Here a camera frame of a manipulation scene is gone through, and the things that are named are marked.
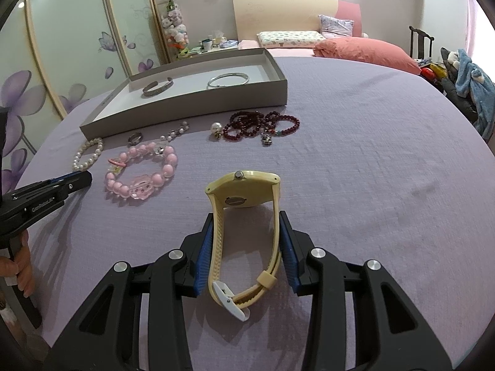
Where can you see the purple tablecloth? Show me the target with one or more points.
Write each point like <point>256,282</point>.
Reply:
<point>382,167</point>

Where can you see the person's left hand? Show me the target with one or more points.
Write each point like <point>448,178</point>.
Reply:
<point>21,267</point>

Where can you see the pink nightstand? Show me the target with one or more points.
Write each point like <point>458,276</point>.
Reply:
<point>223,46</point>

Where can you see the dark wooden chair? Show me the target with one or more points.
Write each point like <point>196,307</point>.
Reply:
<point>420,44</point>

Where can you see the coral folded duvet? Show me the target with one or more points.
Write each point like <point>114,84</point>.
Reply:
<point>371,51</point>

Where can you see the grey cardboard tray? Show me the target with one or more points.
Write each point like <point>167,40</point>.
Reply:
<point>211,83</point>

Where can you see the yellow wristwatch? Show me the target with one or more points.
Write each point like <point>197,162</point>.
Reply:
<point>245,209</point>

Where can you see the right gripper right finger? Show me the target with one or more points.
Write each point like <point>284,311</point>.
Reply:
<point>390,331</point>

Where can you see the large pearl earring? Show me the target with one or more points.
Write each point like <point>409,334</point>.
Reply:
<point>216,130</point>

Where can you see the hanging plush toys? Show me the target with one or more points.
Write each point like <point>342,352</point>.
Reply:
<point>173,28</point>

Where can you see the floral white pillow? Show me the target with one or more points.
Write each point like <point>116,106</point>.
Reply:
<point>289,39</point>

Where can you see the floral sliding wardrobe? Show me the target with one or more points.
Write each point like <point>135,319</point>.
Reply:
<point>57,54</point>

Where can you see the small purple pillow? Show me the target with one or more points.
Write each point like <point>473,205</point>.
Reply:
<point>334,27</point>

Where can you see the bed with pink sheet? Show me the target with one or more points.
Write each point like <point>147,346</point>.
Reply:
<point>255,16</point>

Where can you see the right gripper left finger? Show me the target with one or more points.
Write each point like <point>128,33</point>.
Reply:
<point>103,334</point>

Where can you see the blue plush clothing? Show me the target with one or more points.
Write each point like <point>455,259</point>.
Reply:
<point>473,81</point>

